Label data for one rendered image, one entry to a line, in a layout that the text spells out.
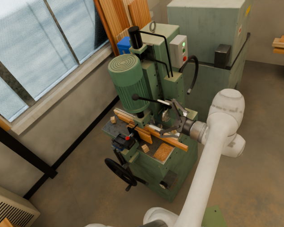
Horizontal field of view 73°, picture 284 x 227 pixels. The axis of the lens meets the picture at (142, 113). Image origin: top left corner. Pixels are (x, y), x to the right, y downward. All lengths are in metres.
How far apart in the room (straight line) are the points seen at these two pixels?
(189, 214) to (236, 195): 1.57
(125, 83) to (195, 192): 0.62
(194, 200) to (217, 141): 0.19
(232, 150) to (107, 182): 1.77
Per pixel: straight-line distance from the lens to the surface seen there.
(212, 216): 1.39
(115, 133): 1.50
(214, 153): 0.64
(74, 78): 2.39
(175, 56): 1.18
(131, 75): 0.98
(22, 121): 2.24
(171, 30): 1.19
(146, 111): 1.33
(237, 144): 0.82
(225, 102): 0.69
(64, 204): 2.52
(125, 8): 2.76
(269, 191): 2.28
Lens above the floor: 2.04
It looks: 47 degrees down
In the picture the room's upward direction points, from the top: 18 degrees counter-clockwise
